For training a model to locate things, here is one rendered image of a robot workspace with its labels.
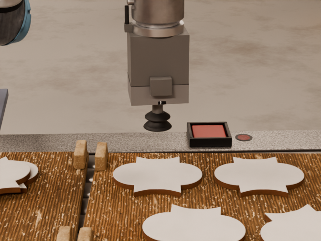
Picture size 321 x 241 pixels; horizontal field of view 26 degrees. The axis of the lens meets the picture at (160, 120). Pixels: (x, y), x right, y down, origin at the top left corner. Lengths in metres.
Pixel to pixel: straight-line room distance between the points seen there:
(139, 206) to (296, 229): 0.23
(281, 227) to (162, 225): 0.16
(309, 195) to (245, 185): 0.10
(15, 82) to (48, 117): 0.61
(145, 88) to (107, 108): 2.86
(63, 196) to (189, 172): 0.20
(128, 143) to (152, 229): 0.34
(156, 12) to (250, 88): 3.23
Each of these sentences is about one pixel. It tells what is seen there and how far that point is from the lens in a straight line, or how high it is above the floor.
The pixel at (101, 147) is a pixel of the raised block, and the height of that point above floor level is 0.96.
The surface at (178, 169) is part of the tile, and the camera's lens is 1.10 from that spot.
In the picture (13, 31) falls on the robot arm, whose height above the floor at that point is 1.04.
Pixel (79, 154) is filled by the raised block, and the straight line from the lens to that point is 1.12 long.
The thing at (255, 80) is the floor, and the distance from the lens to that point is 4.31.
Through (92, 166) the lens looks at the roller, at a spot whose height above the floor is 0.91.
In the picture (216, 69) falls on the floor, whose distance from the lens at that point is 4.49.
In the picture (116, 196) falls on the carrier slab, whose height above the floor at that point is 0.94.
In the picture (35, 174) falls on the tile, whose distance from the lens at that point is 1.10.
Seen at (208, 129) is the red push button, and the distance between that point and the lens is 1.29.
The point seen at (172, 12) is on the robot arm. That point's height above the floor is 1.21.
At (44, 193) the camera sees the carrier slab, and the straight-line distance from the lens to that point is 1.07.
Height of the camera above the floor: 1.45
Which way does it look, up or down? 23 degrees down
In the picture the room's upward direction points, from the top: straight up
